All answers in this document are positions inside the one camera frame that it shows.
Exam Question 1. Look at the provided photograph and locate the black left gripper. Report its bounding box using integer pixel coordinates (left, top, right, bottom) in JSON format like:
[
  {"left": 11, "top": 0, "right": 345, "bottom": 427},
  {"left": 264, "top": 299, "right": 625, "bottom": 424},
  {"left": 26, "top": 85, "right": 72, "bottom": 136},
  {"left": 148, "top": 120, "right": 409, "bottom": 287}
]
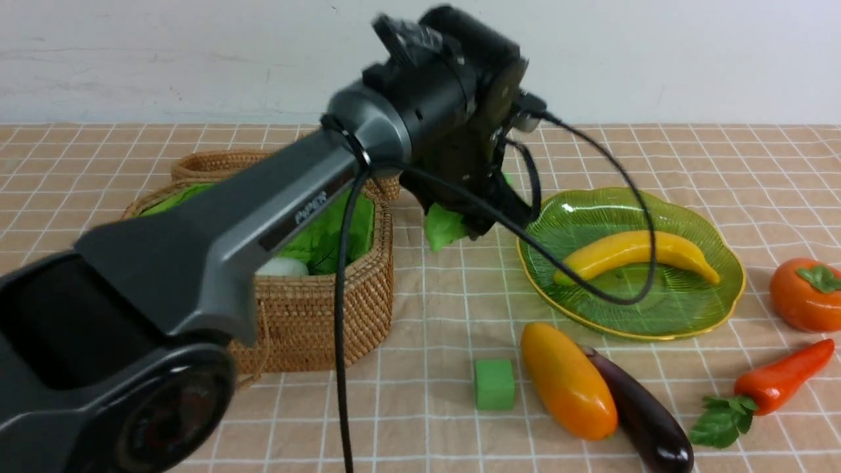
[{"left": 401, "top": 90, "right": 546, "bottom": 238}]

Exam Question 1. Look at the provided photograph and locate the white radish with leaves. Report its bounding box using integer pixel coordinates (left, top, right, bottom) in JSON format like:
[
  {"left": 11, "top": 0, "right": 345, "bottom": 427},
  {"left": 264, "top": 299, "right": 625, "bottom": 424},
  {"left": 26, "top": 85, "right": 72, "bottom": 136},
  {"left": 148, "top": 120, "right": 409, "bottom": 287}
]
[{"left": 256, "top": 252, "right": 339, "bottom": 277}]

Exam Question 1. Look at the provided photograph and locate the orange yellow mango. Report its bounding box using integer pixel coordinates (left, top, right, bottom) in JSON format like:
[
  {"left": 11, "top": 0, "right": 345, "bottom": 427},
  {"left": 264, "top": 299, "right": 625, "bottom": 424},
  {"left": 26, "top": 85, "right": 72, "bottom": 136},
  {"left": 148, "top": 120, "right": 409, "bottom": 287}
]
[{"left": 520, "top": 321, "right": 618, "bottom": 442}]

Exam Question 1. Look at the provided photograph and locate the purple eggplant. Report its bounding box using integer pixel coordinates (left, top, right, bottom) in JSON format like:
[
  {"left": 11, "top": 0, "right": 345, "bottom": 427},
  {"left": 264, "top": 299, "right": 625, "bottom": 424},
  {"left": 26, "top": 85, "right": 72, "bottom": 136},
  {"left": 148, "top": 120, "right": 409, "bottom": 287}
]
[{"left": 580, "top": 345, "right": 694, "bottom": 472}]

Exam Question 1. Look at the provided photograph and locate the orange persimmon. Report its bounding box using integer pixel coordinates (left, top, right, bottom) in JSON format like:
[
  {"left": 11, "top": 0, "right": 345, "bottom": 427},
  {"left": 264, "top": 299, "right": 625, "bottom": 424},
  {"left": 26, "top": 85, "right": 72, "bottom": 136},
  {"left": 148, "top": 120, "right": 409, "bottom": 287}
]
[{"left": 769, "top": 258, "right": 840, "bottom": 333}]

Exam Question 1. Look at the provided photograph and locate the orange carrot with leaves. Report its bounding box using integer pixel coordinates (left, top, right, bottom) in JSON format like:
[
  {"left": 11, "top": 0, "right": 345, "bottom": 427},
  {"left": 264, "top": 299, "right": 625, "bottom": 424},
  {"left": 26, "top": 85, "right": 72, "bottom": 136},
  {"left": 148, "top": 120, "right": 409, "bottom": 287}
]
[{"left": 689, "top": 339, "right": 836, "bottom": 449}]

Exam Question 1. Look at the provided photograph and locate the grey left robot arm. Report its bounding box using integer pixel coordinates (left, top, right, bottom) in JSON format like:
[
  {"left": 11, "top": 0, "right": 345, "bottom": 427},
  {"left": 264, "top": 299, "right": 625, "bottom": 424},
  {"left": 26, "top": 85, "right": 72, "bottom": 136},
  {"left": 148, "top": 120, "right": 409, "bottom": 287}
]
[{"left": 1, "top": 5, "right": 540, "bottom": 472}]

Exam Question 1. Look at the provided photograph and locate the woven rattan basket lid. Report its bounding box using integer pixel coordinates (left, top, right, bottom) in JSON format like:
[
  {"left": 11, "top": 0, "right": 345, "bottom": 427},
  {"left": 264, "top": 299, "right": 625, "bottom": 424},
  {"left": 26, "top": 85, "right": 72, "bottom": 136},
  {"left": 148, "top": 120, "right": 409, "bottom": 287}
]
[{"left": 171, "top": 150, "right": 401, "bottom": 202}]

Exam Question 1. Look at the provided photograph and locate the yellow banana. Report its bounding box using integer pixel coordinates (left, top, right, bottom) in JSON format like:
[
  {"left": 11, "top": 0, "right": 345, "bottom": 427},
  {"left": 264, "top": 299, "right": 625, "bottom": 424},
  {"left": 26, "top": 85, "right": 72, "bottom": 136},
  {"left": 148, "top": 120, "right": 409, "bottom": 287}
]
[{"left": 564, "top": 230, "right": 721, "bottom": 285}]

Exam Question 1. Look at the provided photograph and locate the green cube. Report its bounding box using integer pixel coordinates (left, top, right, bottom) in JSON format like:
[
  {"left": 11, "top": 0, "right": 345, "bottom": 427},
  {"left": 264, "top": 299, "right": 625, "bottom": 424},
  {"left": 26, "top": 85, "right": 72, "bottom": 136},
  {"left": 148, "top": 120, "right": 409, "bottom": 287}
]
[{"left": 474, "top": 357, "right": 516, "bottom": 411}]

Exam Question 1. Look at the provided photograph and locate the woven rattan basket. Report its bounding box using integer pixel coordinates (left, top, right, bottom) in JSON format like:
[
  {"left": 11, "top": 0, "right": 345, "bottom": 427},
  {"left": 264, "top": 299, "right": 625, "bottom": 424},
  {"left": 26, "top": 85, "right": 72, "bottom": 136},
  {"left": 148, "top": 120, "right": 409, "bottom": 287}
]
[{"left": 120, "top": 179, "right": 395, "bottom": 375}]

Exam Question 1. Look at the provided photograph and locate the green glass leaf plate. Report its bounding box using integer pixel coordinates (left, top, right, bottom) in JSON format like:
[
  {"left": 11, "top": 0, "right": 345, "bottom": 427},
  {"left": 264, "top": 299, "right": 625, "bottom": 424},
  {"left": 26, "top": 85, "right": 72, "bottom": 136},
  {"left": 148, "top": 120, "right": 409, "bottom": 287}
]
[{"left": 516, "top": 187, "right": 747, "bottom": 342}]

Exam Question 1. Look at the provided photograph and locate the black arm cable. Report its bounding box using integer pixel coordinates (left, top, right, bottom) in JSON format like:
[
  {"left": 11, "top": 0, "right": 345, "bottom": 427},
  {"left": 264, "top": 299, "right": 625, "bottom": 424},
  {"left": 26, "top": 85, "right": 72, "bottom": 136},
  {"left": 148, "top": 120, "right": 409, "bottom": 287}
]
[{"left": 321, "top": 112, "right": 658, "bottom": 473}]

